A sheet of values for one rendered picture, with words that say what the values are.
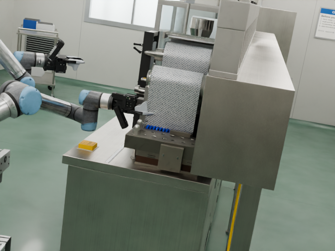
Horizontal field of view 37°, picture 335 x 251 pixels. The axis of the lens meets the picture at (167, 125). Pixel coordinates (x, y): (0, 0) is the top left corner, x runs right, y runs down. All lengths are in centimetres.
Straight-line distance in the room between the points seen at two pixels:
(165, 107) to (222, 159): 90
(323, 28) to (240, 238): 640
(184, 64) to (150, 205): 75
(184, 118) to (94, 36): 603
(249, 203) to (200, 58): 111
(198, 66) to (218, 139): 110
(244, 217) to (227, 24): 60
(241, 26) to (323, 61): 650
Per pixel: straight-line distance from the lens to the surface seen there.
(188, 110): 232
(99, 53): 826
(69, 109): 247
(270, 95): 143
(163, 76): 231
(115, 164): 220
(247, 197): 159
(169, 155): 215
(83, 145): 234
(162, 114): 234
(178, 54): 253
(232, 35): 143
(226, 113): 144
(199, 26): 298
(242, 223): 162
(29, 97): 213
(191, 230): 222
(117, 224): 228
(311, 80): 792
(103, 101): 236
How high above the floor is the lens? 165
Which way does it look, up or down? 15 degrees down
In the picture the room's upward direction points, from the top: 8 degrees clockwise
